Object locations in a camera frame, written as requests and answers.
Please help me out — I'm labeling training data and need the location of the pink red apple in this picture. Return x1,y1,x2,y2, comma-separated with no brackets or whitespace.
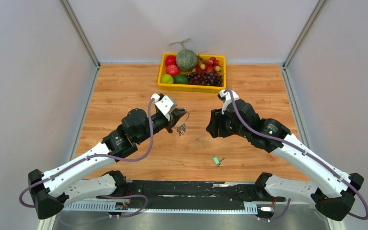
165,64,180,77

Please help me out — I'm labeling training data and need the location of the green netted melon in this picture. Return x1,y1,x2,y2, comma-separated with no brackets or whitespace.
169,38,198,71

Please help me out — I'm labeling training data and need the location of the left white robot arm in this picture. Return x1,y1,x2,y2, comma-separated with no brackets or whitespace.
26,106,187,220

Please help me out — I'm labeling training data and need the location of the white slotted cable duct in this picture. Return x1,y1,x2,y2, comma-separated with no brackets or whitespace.
63,199,258,215

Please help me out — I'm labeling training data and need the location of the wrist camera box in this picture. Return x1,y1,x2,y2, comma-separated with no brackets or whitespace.
218,89,239,114
151,93,177,121

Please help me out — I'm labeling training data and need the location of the dark green avocado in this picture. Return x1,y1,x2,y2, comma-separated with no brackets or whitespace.
173,74,189,85

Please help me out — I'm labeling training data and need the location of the light green lime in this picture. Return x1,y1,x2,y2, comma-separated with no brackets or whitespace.
160,74,174,84

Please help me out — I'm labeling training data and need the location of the metal keyring with keys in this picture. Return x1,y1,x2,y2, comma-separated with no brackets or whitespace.
176,111,190,138

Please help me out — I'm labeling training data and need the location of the dark purple grape bunch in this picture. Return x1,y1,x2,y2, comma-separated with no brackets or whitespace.
184,71,224,87

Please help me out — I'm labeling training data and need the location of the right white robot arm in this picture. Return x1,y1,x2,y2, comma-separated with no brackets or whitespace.
206,99,368,221

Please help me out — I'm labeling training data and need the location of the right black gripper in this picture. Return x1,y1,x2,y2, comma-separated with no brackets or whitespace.
206,107,249,139

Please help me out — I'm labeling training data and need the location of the right aluminium corner post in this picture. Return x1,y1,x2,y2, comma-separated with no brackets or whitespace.
283,0,328,69

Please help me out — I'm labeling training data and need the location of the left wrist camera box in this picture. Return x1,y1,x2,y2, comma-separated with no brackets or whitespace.
151,93,177,121

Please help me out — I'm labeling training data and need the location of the aluminium corner post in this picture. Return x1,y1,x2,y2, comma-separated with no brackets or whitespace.
283,0,328,69
59,0,101,69

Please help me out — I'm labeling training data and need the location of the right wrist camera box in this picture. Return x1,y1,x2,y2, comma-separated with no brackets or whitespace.
218,89,239,114

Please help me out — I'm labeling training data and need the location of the yellow plastic tray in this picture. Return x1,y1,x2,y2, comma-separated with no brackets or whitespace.
157,52,227,93

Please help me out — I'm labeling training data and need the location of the red cherry bunch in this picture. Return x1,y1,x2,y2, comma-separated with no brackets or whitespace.
193,52,223,73

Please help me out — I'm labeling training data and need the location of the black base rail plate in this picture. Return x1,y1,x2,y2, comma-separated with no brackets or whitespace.
112,180,274,209

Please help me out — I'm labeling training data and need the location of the left aluminium corner post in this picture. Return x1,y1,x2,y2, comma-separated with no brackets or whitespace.
59,0,101,69

